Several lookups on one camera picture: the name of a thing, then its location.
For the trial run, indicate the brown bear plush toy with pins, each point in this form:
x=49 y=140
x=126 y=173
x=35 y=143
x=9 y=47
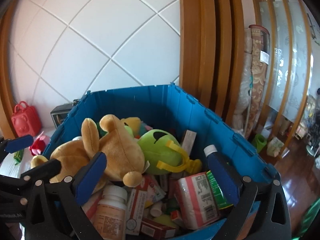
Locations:
x=125 y=158

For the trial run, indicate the yellow green duck plush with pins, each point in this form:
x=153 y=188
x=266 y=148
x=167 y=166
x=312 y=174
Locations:
x=132 y=125

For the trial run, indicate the blue plastic storage crate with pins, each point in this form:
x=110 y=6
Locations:
x=169 y=108

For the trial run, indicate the red pink plush toy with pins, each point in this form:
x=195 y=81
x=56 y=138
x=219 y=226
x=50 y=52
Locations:
x=39 y=144

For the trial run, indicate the green small box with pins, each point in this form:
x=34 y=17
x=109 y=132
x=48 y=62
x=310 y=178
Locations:
x=18 y=156

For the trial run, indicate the yellow plastic slingshot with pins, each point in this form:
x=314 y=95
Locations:
x=185 y=164

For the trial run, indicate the rolled patterned carpet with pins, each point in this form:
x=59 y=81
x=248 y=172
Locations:
x=253 y=79

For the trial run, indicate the pink wipes packet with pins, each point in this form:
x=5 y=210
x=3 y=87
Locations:
x=153 y=189

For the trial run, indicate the green frog plush toy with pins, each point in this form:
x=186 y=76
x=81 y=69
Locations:
x=152 y=143

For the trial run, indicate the red white medicine box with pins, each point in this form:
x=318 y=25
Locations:
x=135 y=209

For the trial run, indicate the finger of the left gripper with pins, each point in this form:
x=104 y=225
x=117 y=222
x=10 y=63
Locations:
x=9 y=146
x=43 y=172

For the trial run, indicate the brown bottle green label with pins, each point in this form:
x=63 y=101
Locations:
x=220 y=199

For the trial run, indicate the pink tissue pack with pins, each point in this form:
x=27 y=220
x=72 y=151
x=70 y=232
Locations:
x=196 y=200

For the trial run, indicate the white pill bottle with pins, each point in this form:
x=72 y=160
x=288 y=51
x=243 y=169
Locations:
x=111 y=213

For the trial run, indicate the small white red bottle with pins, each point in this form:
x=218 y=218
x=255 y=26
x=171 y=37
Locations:
x=156 y=209

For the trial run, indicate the red bear-shaped bag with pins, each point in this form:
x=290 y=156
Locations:
x=25 y=120

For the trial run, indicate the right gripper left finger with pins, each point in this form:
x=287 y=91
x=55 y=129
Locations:
x=59 y=204

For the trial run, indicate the wooden glass partition screen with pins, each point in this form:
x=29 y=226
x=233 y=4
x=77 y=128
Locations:
x=289 y=69

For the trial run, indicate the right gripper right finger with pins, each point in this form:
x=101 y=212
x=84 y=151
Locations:
x=272 y=220

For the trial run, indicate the black gift bag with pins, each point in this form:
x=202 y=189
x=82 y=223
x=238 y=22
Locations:
x=60 y=113

